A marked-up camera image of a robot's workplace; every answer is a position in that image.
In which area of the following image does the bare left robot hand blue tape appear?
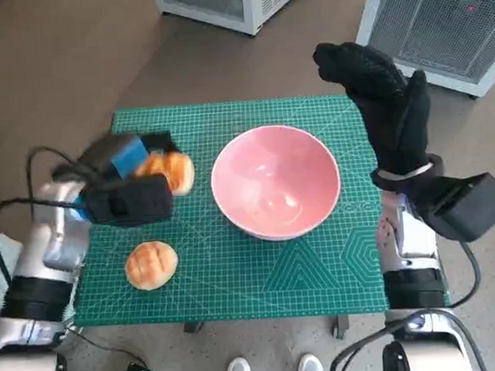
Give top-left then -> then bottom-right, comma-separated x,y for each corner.
49,129 -> 184,186

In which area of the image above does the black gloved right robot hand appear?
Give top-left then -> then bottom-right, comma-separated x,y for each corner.
312,36 -> 435,178

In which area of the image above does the toy bread bun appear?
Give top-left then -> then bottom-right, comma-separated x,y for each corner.
123,238 -> 181,293
134,149 -> 198,200

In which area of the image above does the pink bowl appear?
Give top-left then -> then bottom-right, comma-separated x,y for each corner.
207,120 -> 346,245

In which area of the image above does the white cabinet with mesh panel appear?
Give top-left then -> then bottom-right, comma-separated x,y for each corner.
352,0 -> 495,107

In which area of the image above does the green cutting mat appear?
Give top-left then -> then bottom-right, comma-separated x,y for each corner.
60,89 -> 452,332

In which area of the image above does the white cabinet with glass panel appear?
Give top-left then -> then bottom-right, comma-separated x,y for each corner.
154,0 -> 319,43

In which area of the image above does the person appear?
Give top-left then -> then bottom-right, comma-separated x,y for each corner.
198,351 -> 330,371

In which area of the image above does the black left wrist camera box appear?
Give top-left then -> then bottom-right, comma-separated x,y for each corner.
84,175 -> 176,231

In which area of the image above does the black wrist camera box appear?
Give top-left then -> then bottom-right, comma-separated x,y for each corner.
84,175 -> 176,231
414,171 -> 495,246

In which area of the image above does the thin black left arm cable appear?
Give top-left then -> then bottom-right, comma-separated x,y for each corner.
25,144 -> 85,200

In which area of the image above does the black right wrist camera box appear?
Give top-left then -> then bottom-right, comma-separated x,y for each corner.
414,171 -> 495,246

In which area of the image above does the black right camera cable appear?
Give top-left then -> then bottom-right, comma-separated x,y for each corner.
441,238 -> 484,309

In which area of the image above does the black floor cable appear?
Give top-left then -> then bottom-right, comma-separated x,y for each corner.
66,321 -> 153,371

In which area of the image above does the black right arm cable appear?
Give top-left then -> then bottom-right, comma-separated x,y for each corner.
326,320 -> 415,371
422,306 -> 481,371

